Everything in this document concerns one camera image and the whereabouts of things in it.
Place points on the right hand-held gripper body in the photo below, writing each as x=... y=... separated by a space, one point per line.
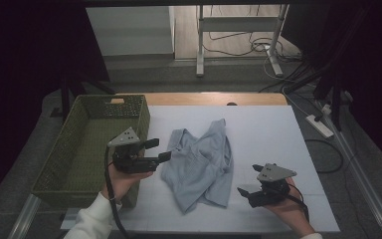
x=273 y=172

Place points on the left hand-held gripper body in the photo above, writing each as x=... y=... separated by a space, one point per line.
x=132 y=164

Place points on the light blue tank top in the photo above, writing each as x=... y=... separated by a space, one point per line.
x=199 y=166

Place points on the green woven basket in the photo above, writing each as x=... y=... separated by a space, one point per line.
x=89 y=149

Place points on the person's left hand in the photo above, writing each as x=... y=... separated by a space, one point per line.
x=122 y=184

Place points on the person's right hand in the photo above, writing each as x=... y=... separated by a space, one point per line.
x=295 y=212

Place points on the white power strip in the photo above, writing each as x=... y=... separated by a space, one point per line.
x=320 y=126

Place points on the small dark table clip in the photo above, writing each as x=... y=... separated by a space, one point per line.
x=231 y=104

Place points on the white plug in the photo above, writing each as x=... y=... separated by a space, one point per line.
x=326 y=109

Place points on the black stand with thick legs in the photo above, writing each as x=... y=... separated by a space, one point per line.
x=336 y=106

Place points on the black tripod stand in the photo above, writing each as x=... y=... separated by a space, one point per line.
x=65 y=96

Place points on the white cabinet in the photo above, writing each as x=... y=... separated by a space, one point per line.
x=129 y=30

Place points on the dark curtain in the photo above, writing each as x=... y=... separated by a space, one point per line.
x=20 y=66
x=378 y=66

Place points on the aluminium rail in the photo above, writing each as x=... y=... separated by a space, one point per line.
x=361 y=176
x=25 y=217

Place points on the white metal desk frame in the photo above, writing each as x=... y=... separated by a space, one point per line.
x=238 y=24

